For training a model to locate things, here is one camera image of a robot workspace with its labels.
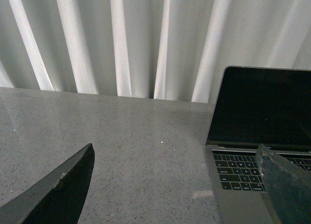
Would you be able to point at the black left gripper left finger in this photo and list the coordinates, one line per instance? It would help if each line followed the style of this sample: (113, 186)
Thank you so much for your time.
(58, 198)

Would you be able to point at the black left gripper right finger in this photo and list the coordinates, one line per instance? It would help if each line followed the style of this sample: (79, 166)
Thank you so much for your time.
(287, 185)

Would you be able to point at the grey laptop computer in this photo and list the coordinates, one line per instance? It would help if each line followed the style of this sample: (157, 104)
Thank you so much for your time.
(256, 106)

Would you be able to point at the white pleated curtain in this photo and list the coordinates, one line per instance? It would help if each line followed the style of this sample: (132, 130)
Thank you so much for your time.
(162, 49)

